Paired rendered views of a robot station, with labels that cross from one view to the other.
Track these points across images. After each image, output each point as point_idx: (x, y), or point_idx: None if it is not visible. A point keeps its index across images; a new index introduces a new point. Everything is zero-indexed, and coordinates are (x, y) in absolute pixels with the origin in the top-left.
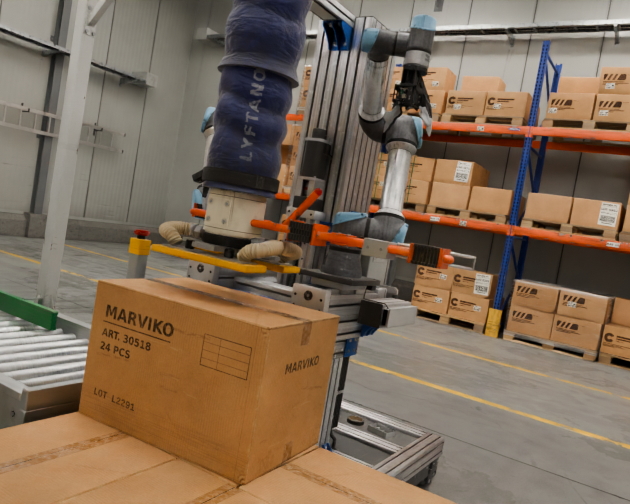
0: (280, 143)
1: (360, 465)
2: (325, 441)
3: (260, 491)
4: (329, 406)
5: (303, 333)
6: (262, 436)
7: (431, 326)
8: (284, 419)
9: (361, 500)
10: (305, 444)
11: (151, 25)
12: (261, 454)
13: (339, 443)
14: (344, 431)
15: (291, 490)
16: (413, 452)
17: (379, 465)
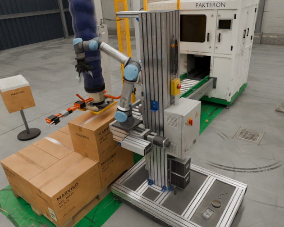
0: (89, 78)
1: (86, 169)
2: (165, 185)
3: (72, 153)
4: (163, 173)
5: (79, 128)
6: (75, 144)
7: None
8: (81, 145)
9: (67, 168)
10: (93, 157)
11: None
12: (76, 148)
13: (182, 196)
14: (194, 197)
15: (72, 157)
16: (184, 223)
17: (162, 206)
